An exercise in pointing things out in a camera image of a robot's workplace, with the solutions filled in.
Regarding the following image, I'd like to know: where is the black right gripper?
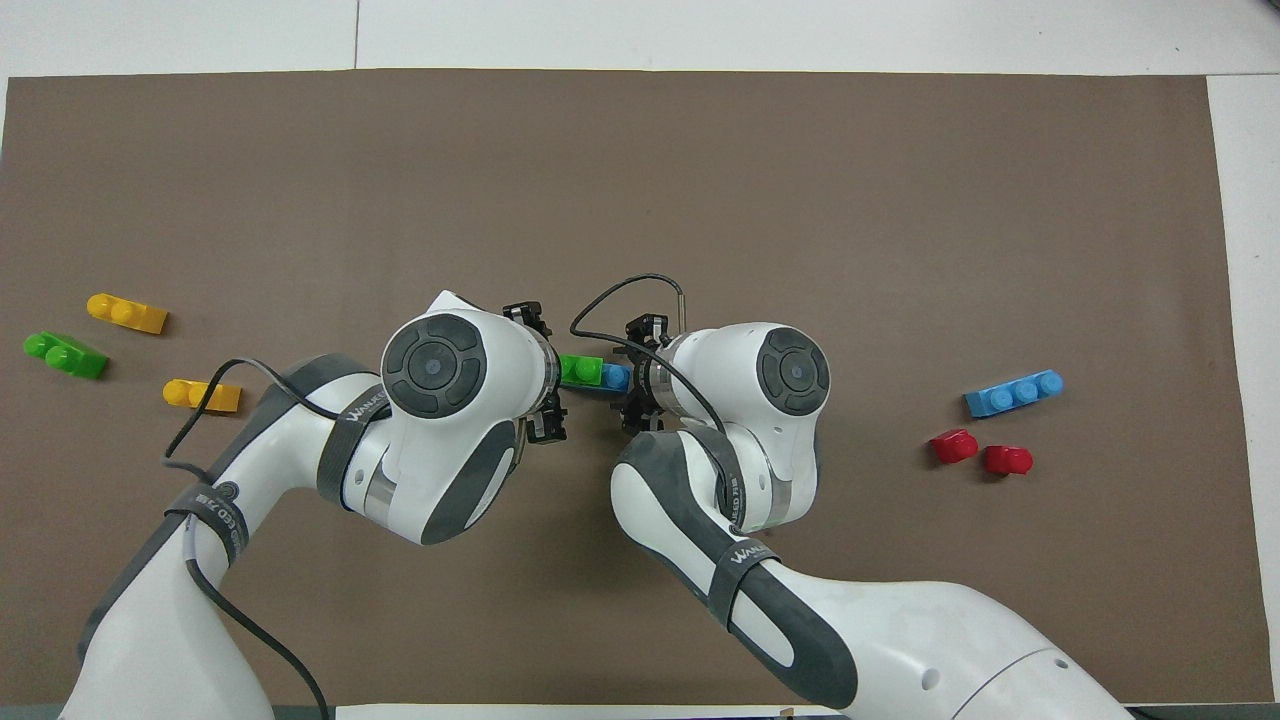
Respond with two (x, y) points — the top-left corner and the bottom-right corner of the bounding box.
(612, 313), (671, 434)

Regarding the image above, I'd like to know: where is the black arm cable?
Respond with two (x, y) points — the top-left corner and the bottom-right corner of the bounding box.
(162, 358), (386, 720)
(569, 274), (751, 536)

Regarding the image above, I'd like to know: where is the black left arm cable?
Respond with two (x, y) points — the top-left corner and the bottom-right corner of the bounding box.
(162, 358), (386, 720)

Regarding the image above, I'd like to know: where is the yellow two-stud block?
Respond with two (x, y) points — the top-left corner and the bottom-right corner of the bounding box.
(87, 293), (169, 335)
(163, 379), (242, 414)

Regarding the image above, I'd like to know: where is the brown table mat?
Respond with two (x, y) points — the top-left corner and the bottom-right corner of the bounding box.
(0, 68), (1276, 706)

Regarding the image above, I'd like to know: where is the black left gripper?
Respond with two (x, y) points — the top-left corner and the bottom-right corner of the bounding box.
(500, 300), (569, 446)

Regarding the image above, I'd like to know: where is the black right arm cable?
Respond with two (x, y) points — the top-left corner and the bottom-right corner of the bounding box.
(569, 274), (751, 536)

